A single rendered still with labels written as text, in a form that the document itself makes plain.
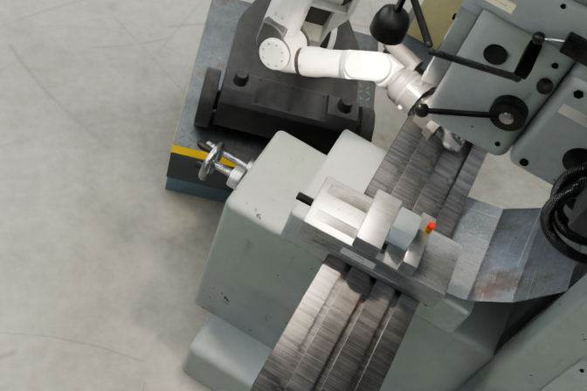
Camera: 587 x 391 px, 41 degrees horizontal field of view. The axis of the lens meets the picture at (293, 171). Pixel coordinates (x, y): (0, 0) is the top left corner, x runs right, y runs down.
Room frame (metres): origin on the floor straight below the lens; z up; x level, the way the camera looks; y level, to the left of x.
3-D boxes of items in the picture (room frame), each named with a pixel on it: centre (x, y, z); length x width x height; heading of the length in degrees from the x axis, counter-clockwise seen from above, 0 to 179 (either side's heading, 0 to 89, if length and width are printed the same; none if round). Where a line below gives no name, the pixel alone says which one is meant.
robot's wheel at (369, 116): (1.84, -0.16, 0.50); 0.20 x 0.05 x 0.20; 12
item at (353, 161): (1.27, -0.30, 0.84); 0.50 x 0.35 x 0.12; 81
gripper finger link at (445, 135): (1.24, -0.29, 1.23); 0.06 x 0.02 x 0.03; 62
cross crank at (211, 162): (1.35, 0.19, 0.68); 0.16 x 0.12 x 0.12; 81
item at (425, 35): (1.14, -0.10, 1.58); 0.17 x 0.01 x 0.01; 26
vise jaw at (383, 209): (1.08, -0.22, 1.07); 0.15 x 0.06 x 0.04; 174
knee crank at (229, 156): (1.49, 0.20, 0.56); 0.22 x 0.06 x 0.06; 81
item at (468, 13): (1.28, -0.20, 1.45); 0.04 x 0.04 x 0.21; 81
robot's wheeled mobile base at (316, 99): (2.02, 0.15, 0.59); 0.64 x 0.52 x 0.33; 12
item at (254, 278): (1.27, -0.28, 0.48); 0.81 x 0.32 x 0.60; 81
